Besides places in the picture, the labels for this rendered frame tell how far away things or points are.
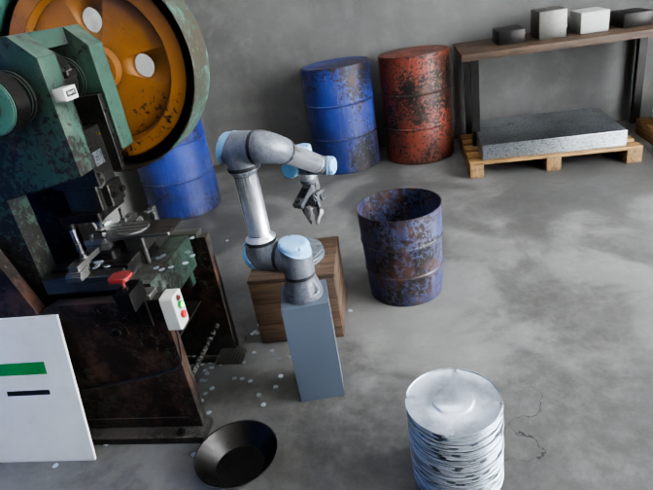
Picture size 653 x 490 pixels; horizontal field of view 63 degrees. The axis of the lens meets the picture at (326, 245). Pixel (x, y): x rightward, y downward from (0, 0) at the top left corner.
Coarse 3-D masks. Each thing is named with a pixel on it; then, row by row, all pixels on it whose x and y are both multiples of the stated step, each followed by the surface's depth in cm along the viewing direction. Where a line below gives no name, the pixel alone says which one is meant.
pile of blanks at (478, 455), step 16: (416, 432) 160; (496, 432) 155; (416, 448) 165; (432, 448) 157; (448, 448) 154; (464, 448) 153; (480, 448) 155; (496, 448) 158; (416, 464) 168; (432, 464) 160; (448, 464) 158; (464, 464) 156; (480, 464) 156; (496, 464) 161; (416, 480) 175; (432, 480) 164; (448, 480) 161; (464, 480) 158; (480, 480) 159; (496, 480) 164
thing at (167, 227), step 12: (120, 228) 203; (132, 228) 201; (144, 228) 200; (156, 228) 199; (168, 228) 197; (108, 240) 199; (132, 240) 199; (144, 240) 200; (144, 252) 201; (156, 252) 208
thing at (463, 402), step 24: (432, 384) 171; (456, 384) 170; (480, 384) 168; (408, 408) 163; (432, 408) 162; (456, 408) 160; (480, 408) 159; (432, 432) 153; (456, 432) 153; (480, 432) 151
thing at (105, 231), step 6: (102, 228) 207; (108, 228) 206; (114, 228) 205; (96, 234) 203; (102, 234) 202; (108, 234) 201; (84, 240) 199; (96, 240) 198; (102, 240) 198; (114, 240) 203; (90, 246) 200; (96, 246) 199; (102, 246) 199; (108, 246) 199
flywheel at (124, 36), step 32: (32, 0) 201; (64, 0) 203; (96, 0) 201; (128, 0) 197; (160, 0) 202; (96, 32) 210; (128, 32) 205; (160, 32) 200; (128, 64) 211; (160, 64) 209; (128, 96) 217; (160, 96) 215; (192, 96) 220; (160, 128) 218
